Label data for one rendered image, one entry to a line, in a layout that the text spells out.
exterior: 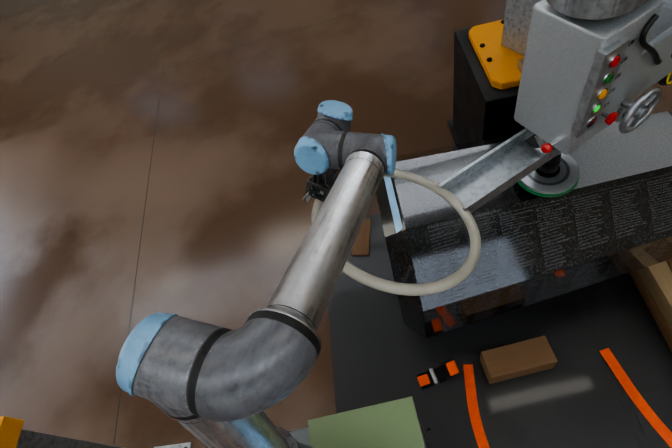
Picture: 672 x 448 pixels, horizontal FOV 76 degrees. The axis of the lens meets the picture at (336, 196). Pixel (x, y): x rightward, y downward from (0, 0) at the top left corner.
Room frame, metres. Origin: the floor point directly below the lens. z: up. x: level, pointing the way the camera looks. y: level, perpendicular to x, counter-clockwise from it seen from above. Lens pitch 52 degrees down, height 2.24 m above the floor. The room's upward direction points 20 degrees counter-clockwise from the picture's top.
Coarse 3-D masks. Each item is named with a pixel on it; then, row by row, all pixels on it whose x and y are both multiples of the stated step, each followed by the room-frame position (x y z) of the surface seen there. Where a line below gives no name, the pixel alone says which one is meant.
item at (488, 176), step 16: (512, 144) 0.84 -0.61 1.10; (528, 144) 0.83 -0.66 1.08; (480, 160) 0.80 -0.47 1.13; (496, 160) 0.81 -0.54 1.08; (512, 160) 0.79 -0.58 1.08; (528, 160) 0.77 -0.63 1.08; (544, 160) 0.74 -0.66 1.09; (464, 176) 0.78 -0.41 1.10; (480, 176) 0.77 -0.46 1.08; (496, 176) 0.75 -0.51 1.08; (512, 176) 0.70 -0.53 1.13; (464, 192) 0.73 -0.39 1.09; (480, 192) 0.71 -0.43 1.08; (496, 192) 0.68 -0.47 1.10; (464, 208) 0.65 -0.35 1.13
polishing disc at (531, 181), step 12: (564, 156) 0.86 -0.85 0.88; (564, 168) 0.81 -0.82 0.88; (576, 168) 0.79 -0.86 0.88; (528, 180) 0.81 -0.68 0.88; (540, 180) 0.80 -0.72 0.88; (552, 180) 0.78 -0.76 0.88; (564, 180) 0.76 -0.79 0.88; (576, 180) 0.75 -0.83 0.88; (540, 192) 0.75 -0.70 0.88; (552, 192) 0.73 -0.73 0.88
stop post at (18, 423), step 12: (0, 420) 0.54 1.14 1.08; (12, 420) 0.54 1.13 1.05; (0, 432) 0.50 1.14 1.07; (12, 432) 0.51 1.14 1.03; (24, 432) 0.52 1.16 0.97; (36, 432) 0.53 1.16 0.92; (0, 444) 0.48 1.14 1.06; (12, 444) 0.48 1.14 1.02; (24, 444) 0.49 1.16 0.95; (36, 444) 0.50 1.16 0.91; (48, 444) 0.50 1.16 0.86; (60, 444) 0.51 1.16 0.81; (72, 444) 0.51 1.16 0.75; (84, 444) 0.52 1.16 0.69; (96, 444) 0.52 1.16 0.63; (180, 444) 0.58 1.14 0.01
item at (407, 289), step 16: (384, 176) 0.86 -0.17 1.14; (400, 176) 0.84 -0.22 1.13; (416, 176) 0.82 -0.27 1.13; (448, 192) 0.73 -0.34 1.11; (480, 240) 0.54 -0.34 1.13; (352, 272) 0.50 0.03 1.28; (464, 272) 0.44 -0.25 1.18; (384, 288) 0.44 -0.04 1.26; (400, 288) 0.43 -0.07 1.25; (416, 288) 0.42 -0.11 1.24; (432, 288) 0.41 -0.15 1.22; (448, 288) 0.41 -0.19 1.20
